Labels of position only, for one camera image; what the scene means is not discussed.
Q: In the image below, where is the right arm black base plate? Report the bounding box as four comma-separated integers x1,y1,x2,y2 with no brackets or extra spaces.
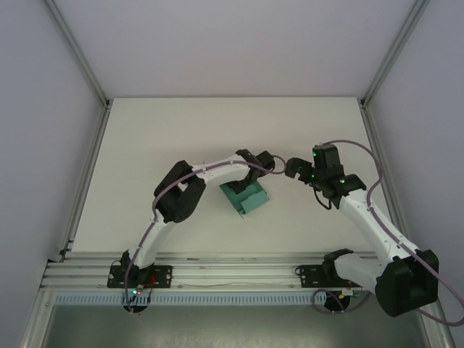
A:
295,264,365,289

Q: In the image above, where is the aluminium frame beam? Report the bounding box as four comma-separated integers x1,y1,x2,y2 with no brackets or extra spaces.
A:
20,289,55,348
416,289,456,348

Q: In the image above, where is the aluminium frame upright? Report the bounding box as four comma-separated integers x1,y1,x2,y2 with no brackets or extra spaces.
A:
360,0,431,108
45,0,112,108

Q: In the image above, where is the slotted grey cable duct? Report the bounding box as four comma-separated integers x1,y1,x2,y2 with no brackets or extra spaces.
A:
54,294,327,305

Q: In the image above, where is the black round cable grommet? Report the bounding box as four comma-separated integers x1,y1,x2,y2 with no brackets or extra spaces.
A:
122,302,150,315
323,291,352,313

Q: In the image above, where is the grey metal sheet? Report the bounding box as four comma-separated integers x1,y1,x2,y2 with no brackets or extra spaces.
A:
41,304,423,348

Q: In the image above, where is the aluminium mounting rail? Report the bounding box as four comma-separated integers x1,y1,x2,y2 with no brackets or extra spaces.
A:
39,253,434,291

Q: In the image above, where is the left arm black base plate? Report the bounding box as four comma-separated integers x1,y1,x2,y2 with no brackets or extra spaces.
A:
107,264,173,289

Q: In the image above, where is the teal paper box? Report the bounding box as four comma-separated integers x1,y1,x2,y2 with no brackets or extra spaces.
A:
219,181,270,220

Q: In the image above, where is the aluminium table side rail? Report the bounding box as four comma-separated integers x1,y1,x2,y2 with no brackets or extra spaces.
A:
360,103,431,262
57,104,112,262

